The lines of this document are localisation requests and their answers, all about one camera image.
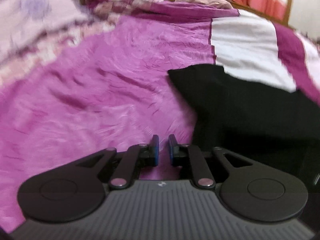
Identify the white frilled pillow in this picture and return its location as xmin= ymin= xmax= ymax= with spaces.
xmin=0 ymin=0 xmax=87 ymax=64

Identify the black buttoned cardigan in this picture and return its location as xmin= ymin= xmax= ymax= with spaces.
xmin=167 ymin=64 xmax=320 ymax=182

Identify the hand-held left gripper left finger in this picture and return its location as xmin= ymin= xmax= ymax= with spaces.
xmin=75 ymin=134 xmax=160 ymax=190

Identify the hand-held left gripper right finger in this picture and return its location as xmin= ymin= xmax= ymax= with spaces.
xmin=168 ymin=134 xmax=253 ymax=190

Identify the folded purple floral quilt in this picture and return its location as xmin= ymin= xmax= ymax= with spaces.
xmin=85 ymin=0 xmax=240 ymax=24

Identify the wooden window frame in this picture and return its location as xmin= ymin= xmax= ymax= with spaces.
xmin=285 ymin=0 xmax=297 ymax=27

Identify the purple and white bed blanket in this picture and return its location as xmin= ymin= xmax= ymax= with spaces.
xmin=0 ymin=5 xmax=320 ymax=233

